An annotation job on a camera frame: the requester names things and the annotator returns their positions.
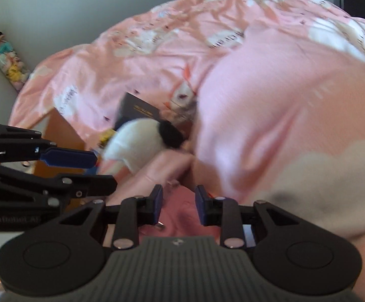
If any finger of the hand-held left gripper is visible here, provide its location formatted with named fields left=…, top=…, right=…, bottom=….
left=0, top=121, right=98, bottom=168
left=0, top=161, right=118, bottom=209

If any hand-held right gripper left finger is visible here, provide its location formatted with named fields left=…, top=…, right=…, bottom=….
left=59, top=184, right=164, bottom=248

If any pink printed blanket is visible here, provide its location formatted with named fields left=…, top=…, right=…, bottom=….
left=8, top=0, right=365, bottom=302

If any white and black plush toy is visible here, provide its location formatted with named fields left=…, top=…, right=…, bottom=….
left=102, top=119, right=184, bottom=171

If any yellow toy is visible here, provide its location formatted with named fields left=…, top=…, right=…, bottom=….
left=97, top=128, right=115, bottom=151

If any dark blue book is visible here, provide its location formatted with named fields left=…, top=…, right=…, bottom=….
left=113, top=92, right=196, bottom=139

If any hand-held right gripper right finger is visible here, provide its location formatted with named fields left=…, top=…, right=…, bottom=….
left=195, top=185, right=297, bottom=248

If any wooden storage box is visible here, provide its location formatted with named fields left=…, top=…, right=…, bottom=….
left=34, top=108, right=86, bottom=177

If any hanging row of plush toys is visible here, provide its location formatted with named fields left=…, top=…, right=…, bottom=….
left=0, top=23, right=32, bottom=92

